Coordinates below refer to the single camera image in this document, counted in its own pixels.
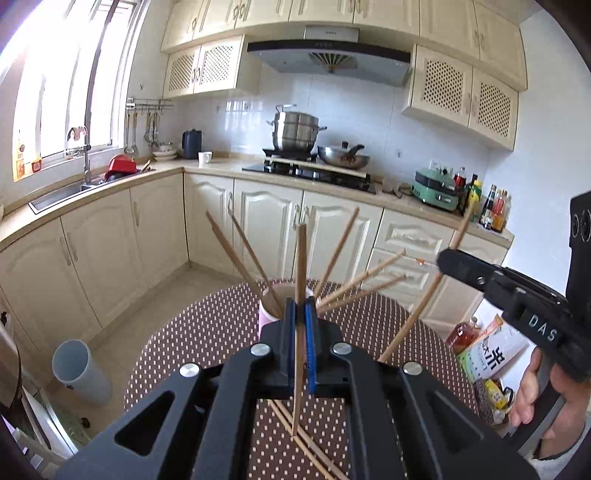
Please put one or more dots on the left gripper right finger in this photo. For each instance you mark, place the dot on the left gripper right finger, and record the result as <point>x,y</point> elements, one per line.
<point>403,422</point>

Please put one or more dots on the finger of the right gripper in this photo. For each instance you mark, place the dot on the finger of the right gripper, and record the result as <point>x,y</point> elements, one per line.
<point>465,268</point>

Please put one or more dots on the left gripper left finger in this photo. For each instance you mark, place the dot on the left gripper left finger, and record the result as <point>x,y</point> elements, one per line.
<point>197,423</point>

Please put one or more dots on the lower kitchen cabinets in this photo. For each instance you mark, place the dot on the lower kitchen cabinets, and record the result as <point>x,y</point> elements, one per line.
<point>71,270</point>

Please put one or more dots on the kitchen cabinets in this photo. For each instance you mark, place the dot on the kitchen cabinets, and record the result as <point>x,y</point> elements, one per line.
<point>460,62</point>
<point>71,270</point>

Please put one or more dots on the upper kitchen cabinets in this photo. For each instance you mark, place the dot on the upper kitchen cabinets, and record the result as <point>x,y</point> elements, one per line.
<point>460,62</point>

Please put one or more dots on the steel kitchen sink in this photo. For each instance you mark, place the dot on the steel kitchen sink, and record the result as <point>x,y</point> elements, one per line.
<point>76,189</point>

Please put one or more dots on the person right hand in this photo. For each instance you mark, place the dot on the person right hand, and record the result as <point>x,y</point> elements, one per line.
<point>528,392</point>

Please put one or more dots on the dark soy sauce bottle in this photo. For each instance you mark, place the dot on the dark soy sauce bottle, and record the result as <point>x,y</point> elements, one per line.
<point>486,214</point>

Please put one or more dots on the orange sauce bottle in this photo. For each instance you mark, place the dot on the orange sauce bottle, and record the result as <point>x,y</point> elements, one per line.
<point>499,211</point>

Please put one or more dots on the white shopping bag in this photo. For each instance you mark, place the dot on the white shopping bag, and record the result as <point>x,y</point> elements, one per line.
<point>492,351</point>

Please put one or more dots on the green yellow bottle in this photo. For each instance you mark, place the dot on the green yellow bottle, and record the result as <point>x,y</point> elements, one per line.
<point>474,198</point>

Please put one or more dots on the red cap bottle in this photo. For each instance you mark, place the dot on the red cap bottle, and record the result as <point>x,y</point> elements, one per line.
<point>460,179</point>

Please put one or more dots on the green electric cooker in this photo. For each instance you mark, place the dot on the green electric cooker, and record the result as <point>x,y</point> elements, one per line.
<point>436,189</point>

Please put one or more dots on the black gas stove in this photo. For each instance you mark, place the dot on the black gas stove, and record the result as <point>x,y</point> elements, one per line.
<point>306,166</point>

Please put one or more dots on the pink cylindrical utensil cup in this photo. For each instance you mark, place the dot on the pink cylindrical utensil cup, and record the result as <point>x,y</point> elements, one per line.
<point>273,301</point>

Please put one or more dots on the grey cylindrical bin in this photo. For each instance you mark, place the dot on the grey cylindrical bin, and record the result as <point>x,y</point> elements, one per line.
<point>75,368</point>

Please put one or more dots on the steel wok with lid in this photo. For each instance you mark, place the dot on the steel wok with lid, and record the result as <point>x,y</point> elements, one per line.
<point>351,158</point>

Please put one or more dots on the stainless steel steamer pot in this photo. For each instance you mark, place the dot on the stainless steel steamer pot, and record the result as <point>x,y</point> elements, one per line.
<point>294,131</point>

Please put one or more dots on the range hood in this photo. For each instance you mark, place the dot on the range hood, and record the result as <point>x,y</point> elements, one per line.
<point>338,58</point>

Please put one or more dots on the white mug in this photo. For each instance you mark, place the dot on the white mug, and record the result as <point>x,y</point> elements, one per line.
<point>204,158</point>

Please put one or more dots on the stacked white bowls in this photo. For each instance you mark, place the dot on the stacked white bowls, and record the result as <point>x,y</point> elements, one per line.
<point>164,152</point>

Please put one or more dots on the red colander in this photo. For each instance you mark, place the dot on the red colander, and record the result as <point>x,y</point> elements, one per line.
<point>120,165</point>

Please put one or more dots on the dark electric kettle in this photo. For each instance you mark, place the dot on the dark electric kettle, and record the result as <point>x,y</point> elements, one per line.
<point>191,143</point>

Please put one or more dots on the chrome sink faucet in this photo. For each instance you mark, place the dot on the chrome sink faucet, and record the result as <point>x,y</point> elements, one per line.
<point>76,134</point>

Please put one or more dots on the wall utensil rack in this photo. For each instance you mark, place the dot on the wall utensil rack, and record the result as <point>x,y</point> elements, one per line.
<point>148,105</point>

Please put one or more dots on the window with frame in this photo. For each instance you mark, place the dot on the window with frame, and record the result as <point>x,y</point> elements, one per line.
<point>73,55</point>

